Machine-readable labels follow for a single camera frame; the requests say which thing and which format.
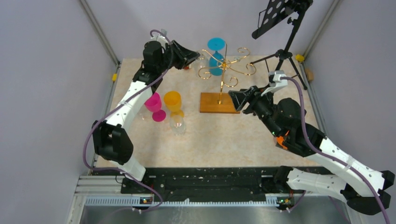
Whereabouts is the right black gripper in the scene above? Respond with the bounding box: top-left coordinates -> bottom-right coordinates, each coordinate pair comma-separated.
229,84 -> 282,138

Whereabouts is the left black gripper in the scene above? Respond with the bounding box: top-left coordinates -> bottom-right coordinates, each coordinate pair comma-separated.
156,40 -> 200,73

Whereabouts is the blue wine glass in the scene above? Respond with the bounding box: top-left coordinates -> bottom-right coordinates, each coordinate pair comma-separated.
207,37 -> 226,76

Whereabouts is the gold wire glass rack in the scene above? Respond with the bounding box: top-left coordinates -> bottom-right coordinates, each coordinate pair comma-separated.
197,48 -> 256,114

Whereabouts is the yellow wine glass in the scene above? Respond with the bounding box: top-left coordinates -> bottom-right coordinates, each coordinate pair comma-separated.
163,91 -> 184,117

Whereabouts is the magenta wine glass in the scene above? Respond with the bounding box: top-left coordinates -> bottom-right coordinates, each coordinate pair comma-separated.
144,92 -> 166,122

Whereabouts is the clear glass front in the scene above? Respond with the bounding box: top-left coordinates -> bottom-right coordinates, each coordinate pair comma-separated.
170,115 -> 186,136

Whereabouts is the clear glass back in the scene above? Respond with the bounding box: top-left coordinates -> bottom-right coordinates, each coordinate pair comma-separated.
193,53 -> 208,71

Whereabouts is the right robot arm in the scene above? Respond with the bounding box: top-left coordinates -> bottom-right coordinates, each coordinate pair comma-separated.
229,86 -> 395,215

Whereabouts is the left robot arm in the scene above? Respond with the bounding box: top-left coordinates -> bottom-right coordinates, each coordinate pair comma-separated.
92,41 -> 199,193

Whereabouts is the orange tape dispenser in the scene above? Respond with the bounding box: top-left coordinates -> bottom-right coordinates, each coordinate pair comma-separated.
275,131 -> 290,151

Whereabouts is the yellow corner clamp right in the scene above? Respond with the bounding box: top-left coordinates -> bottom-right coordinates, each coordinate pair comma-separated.
295,54 -> 305,63

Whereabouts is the yellow clamp left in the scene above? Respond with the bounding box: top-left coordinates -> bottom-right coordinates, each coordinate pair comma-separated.
112,73 -> 117,82

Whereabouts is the black music stand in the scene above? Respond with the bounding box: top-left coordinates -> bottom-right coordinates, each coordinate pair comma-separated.
250,0 -> 313,90

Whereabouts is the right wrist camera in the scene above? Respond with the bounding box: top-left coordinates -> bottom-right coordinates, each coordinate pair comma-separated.
261,70 -> 288,96

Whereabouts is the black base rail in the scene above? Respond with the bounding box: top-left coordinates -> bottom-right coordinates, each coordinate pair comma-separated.
120,167 -> 302,203

